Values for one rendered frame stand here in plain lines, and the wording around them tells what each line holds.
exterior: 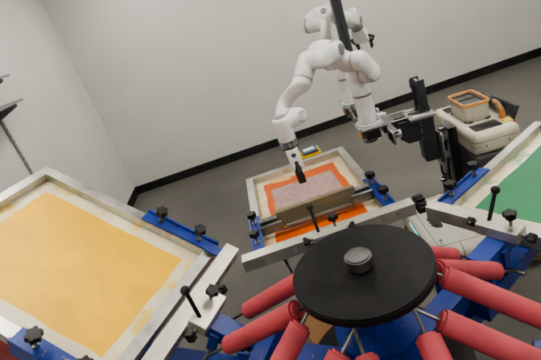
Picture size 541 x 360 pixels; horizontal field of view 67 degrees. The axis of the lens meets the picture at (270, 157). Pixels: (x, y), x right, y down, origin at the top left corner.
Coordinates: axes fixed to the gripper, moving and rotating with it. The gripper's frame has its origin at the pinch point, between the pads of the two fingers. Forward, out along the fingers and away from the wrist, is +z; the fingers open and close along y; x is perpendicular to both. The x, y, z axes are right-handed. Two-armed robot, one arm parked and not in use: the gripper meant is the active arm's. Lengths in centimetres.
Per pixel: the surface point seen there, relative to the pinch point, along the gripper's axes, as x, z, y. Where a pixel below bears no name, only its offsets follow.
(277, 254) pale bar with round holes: 20.0, 13.5, -28.4
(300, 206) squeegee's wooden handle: 4.7, 10.0, -6.8
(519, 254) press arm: -54, 23, -61
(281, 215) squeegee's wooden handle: 13.8, 10.7, -6.7
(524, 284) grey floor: -99, 119, 10
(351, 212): -15.0, 20.2, -9.1
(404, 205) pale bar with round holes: -31.4, 11.6, -30.7
